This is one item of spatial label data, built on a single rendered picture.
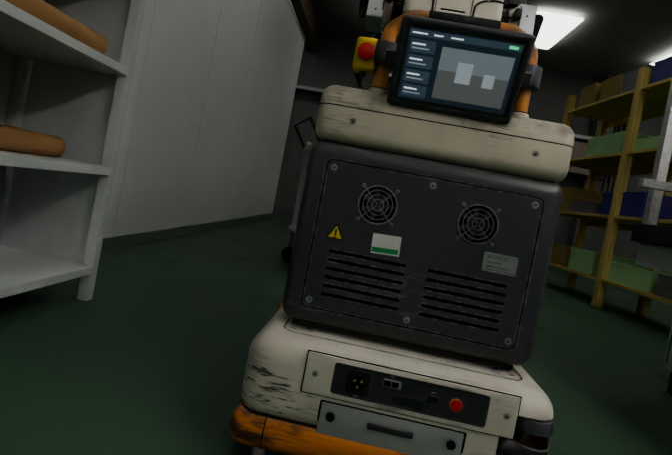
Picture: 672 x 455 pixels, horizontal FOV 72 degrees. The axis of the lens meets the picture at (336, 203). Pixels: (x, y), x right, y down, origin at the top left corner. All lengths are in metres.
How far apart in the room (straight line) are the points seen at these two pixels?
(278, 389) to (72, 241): 1.28
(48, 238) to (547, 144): 1.78
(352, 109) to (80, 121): 1.30
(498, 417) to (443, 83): 0.65
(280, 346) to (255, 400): 0.12
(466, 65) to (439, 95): 0.08
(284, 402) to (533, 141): 0.72
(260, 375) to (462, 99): 0.68
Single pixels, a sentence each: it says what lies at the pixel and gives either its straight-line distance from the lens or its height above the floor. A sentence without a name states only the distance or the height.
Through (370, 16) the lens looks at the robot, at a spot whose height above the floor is 1.12.
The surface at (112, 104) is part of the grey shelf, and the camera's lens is 1.97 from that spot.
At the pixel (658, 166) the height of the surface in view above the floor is 0.95.
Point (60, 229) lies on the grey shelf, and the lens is 2.09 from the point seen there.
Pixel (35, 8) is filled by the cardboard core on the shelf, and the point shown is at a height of 0.93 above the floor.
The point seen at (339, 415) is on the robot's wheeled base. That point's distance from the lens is 1.00.
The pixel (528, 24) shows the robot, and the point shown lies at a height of 1.17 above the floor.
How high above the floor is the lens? 0.58
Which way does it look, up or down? 1 degrees down
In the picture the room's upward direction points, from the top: 11 degrees clockwise
